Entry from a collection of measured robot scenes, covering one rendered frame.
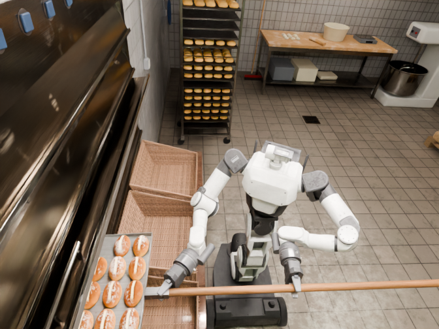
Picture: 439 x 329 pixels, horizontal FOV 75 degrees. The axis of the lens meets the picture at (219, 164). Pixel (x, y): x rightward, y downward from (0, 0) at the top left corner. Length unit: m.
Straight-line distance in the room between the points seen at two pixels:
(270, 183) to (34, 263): 0.95
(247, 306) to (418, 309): 1.45
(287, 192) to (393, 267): 1.98
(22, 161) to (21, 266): 0.29
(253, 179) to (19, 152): 0.93
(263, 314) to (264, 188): 1.16
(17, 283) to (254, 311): 1.67
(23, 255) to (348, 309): 2.36
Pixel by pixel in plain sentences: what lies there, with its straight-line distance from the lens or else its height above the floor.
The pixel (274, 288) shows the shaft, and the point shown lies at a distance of 1.24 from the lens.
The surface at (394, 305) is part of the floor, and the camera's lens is 2.98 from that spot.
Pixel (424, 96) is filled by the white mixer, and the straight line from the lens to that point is 6.37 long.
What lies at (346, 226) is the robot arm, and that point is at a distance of 1.32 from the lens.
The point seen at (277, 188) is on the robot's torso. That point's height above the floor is 1.35.
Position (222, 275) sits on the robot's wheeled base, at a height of 0.17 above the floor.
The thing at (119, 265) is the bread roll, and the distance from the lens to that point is 1.25.
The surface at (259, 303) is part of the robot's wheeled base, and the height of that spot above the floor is 0.19.
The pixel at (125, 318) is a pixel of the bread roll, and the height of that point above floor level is 1.23.
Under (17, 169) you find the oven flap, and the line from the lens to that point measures 0.90.
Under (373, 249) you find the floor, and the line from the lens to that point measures 3.23.
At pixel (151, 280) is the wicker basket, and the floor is 0.76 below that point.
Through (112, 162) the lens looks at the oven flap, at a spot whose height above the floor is 1.41.
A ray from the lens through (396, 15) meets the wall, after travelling 6.71.
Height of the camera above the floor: 2.28
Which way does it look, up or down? 40 degrees down
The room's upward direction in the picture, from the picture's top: 5 degrees clockwise
